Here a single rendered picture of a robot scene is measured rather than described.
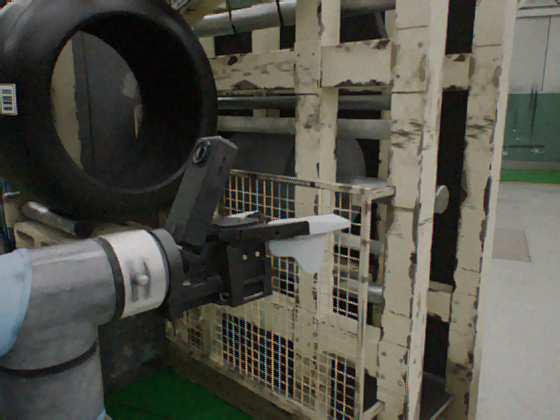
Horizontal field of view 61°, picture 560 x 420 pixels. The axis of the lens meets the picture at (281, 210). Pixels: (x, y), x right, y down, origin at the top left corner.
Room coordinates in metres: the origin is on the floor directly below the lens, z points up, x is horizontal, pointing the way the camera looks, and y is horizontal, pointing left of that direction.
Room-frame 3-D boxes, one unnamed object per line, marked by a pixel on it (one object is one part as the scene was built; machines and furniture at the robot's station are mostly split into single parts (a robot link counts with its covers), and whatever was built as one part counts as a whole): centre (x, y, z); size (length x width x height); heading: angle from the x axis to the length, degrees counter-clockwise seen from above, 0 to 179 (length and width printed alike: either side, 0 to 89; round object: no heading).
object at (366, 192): (1.43, 0.12, 0.65); 0.90 x 0.02 x 0.70; 47
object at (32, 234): (1.24, 0.61, 0.83); 0.36 x 0.09 x 0.06; 47
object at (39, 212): (1.24, 0.60, 0.90); 0.35 x 0.05 x 0.05; 47
